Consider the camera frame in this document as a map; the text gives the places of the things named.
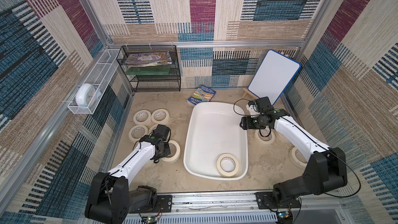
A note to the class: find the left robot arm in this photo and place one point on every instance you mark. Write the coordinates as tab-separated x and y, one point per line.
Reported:
109	198

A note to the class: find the masking tape roll beneath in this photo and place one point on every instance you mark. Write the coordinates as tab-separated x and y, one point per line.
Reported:
264	137

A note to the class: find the blue-framed whiteboard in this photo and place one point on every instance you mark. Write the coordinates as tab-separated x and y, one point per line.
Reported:
274	74

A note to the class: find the white plastic storage box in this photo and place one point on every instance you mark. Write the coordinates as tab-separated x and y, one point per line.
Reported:
214	130

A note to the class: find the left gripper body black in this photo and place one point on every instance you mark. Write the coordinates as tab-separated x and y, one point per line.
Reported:
165	151

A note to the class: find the white round alarm clock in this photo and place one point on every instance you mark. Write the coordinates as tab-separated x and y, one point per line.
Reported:
86	95

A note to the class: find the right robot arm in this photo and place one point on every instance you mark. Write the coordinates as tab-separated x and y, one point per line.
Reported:
326	168

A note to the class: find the masking tape roll three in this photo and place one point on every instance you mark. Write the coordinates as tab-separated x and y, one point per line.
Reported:
142	117

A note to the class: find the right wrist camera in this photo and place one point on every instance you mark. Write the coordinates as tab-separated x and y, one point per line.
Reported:
252	108

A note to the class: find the tape roll front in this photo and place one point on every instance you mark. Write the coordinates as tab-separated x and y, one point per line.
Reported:
152	128
297	158

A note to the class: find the masking tape roll five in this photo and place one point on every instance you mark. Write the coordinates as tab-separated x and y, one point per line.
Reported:
137	132

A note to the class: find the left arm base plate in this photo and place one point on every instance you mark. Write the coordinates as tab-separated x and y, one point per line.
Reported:
164	204

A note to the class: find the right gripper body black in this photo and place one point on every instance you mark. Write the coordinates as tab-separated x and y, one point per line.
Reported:
245	123

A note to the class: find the black wire shelf rack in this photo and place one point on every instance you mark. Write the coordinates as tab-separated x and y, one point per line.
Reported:
159	83

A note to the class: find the colourful book on table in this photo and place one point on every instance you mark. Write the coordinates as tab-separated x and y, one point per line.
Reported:
202	94

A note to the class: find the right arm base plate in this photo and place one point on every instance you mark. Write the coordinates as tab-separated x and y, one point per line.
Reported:
266	200

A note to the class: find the colourful book on shelf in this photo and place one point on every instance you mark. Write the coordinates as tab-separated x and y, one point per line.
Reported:
148	59

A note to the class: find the tape roll pair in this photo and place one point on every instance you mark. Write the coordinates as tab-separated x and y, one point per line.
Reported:
175	152

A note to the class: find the green book on shelf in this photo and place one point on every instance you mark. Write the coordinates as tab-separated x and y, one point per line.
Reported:
148	70

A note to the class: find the wooden easel stand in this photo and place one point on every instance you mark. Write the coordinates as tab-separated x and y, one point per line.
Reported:
248	93

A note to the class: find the masking tape roll one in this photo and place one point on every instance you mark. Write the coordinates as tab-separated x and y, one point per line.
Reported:
160	116

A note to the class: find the white wire wall basket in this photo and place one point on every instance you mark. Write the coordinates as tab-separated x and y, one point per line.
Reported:
99	76

